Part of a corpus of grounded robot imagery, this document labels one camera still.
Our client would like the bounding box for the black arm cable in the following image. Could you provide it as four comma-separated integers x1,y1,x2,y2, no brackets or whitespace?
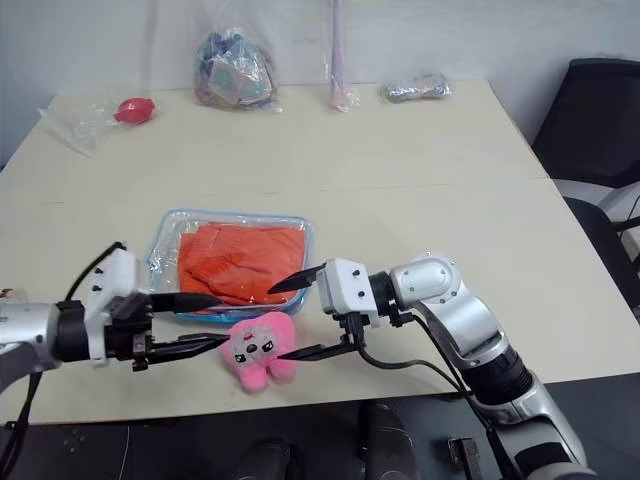
0,241,127,480
357,310,507,457

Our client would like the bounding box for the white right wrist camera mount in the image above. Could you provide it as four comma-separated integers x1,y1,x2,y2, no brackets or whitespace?
316,258,382,330

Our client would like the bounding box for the pink plush toy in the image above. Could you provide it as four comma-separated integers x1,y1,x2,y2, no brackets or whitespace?
217,310,301,394

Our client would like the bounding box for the flat clear plastic bag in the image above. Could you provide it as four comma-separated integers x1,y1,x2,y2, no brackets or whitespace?
36,86,162,159

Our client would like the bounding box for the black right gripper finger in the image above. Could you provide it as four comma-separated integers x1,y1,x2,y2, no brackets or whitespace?
276,335,363,363
267,264,328,296

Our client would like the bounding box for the pink rod in plastic sleeve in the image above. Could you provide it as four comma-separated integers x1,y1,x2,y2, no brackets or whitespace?
319,0,361,114

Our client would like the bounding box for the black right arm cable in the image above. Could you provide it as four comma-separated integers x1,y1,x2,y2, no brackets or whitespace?
357,310,507,457

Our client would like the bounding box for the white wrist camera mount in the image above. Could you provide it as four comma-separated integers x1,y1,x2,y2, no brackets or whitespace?
316,258,382,330
81,247,140,369

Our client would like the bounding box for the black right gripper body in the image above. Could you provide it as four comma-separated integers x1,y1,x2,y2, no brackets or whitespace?
338,309,373,350

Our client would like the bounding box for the red rounded object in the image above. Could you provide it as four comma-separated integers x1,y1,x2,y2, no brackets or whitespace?
113,97,157,127

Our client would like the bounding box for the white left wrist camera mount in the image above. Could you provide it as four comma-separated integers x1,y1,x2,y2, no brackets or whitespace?
81,247,140,369

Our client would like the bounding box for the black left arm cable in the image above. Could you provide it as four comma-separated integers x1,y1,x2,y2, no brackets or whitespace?
0,241,127,480

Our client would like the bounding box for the clear bag of colourful items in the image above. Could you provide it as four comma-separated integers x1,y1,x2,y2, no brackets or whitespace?
191,13,287,115

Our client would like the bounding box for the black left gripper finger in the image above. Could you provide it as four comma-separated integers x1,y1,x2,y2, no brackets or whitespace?
149,292,220,315
149,333,232,365

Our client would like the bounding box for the black office chair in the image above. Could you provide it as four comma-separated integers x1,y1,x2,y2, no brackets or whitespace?
528,58,640,324

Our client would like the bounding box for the orange cloth in plastic bag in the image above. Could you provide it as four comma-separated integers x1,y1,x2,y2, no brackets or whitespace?
144,206,317,327

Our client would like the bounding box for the small black block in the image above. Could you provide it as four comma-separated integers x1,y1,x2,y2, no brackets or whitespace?
446,436,477,480

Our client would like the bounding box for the small iridescent wrapped package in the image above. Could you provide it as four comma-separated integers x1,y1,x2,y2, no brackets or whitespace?
381,73,457,106

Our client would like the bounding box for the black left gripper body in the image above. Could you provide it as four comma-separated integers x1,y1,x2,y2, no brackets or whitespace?
103,291,154,374

